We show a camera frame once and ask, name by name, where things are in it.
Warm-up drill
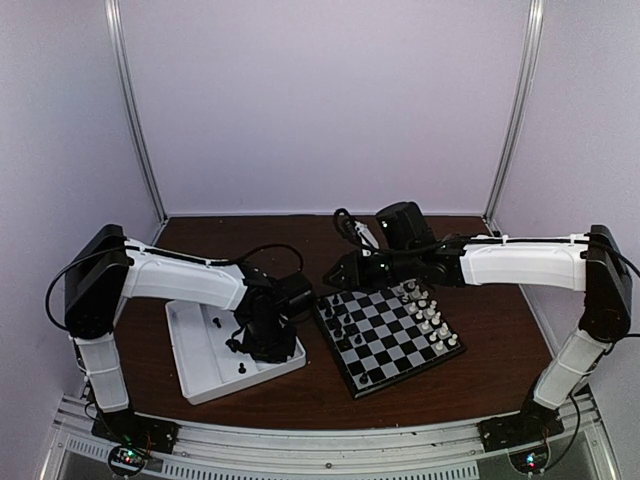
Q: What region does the white king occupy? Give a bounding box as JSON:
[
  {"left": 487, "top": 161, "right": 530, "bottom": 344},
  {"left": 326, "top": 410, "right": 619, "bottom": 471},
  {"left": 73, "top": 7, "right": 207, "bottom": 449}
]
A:
[{"left": 426, "top": 300, "right": 437, "bottom": 317}]

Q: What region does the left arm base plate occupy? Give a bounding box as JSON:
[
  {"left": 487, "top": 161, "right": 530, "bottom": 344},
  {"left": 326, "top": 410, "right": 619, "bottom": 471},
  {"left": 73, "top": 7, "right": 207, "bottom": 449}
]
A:
[{"left": 91, "top": 417, "right": 180, "bottom": 454}]

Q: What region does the black king piece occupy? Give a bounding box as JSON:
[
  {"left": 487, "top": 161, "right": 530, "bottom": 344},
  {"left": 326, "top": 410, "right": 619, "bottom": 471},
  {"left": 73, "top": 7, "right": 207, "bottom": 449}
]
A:
[{"left": 339, "top": 337, "right": 351, "bottom": 351}]

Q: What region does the front aluminium rail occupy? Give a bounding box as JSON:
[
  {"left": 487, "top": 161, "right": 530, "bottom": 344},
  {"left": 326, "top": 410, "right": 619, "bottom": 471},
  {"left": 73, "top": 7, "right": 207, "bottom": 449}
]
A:
[{"left": 35, "top": 394, "right": 621, "bottom": 479}]

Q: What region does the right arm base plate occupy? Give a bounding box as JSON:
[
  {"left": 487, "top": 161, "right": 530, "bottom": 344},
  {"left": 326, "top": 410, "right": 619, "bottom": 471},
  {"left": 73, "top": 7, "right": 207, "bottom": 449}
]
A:
[{"left": 477, "top": 413, "right": 565, "bottom": 452}]

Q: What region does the aluminium frame post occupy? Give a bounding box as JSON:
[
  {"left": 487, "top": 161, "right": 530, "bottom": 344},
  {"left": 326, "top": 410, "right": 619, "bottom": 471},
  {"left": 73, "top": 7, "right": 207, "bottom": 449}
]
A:
[
  {"left": 104, "top": 0, "right": 168, "bottom": 224},
  {"left": 483, "top": 0, "right": 546, "bottom": 231}
]

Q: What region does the black pieces pile in tray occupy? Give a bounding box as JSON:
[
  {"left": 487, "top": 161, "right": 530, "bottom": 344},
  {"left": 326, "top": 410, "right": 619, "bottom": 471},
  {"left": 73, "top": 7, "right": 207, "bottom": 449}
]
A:
[{"left": 211, "top": 316, "right": 250, "bottom": 380}]

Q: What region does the black and grey chessboard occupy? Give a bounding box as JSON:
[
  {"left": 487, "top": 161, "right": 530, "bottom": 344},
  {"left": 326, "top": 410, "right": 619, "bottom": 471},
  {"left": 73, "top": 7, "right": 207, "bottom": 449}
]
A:
[{"left": 314, "top": 280, "right": 466, "bottom": 399}]

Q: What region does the left circuit board with LEDs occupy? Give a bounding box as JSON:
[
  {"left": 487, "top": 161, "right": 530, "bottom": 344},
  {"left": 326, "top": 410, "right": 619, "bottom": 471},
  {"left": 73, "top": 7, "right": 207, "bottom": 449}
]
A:
[{"left": 107, "top": 445, "right": 149, "bottom": 476}]

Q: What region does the right circuit board with LEDs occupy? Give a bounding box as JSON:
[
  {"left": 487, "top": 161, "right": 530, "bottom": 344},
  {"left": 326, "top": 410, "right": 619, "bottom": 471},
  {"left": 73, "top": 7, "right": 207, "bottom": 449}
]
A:
[{"left": 509, "top": 446, "right": 550, "bottom": 475}]

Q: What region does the right aluminium frame post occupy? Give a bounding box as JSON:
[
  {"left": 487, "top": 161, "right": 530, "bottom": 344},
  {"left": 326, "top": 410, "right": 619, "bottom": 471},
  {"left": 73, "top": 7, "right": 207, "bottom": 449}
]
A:
[{"left": 483, "top": 0, "right": 546, "bottom": 231}]

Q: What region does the circuit board with leds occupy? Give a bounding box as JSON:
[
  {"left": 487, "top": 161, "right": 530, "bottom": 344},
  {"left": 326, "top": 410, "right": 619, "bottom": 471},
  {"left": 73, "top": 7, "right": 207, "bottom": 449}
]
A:
[
  {"left": 107, "top": 445, "right": 149, "bottom": 476},
  {"left": 509, "top": 446, "right": 550, "bottom": 475}
]

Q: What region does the white compartment tray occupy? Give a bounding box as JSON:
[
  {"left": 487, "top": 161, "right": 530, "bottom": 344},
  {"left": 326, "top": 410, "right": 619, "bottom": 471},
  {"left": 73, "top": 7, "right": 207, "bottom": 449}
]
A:
[{"left": 165, "top": 300, "right": 307, "bottom": 405}]

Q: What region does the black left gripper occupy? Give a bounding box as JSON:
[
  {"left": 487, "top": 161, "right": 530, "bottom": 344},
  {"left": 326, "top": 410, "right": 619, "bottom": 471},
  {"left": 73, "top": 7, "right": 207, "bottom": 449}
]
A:
[{"left": 241, "top": 316, "right": 297, "bottom": 364}]

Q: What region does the left aluminium frame post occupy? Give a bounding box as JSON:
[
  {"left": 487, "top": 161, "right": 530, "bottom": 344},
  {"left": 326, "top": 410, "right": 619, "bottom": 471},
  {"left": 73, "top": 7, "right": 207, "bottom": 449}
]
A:
[{"left": 104, "top": 0, "right": 168, "bottom": 224}]

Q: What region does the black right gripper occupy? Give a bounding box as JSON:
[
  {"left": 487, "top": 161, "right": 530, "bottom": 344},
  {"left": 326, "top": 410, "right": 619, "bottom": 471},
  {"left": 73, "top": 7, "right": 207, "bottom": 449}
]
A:
[{"left": 323, "top": 246, "right": 418, "bottom": 293}]

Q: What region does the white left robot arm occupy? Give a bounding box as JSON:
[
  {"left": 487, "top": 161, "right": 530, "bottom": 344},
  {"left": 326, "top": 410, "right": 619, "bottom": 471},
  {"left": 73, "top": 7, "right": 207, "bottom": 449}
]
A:
[{"left": 56, "top": 224, "right": 313, "bottom": 444}]

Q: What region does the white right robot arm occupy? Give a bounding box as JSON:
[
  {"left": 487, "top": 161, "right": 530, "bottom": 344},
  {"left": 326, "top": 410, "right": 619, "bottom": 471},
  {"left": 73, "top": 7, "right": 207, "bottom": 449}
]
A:
[{"left": 323, "top": 201, "right": 639, "bottom": 442}]

